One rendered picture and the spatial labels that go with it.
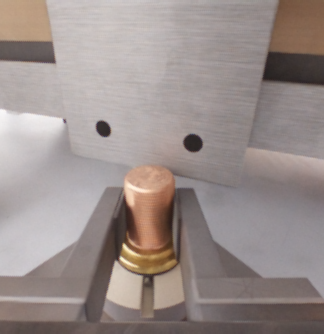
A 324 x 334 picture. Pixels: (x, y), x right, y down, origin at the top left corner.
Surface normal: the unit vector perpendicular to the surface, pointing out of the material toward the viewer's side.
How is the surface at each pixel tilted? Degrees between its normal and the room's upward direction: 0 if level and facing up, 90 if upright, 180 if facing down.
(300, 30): 90
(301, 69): 90
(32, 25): 90
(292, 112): 90
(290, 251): 180
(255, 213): 180
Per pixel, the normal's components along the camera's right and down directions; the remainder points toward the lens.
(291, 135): -0.33, 0.46
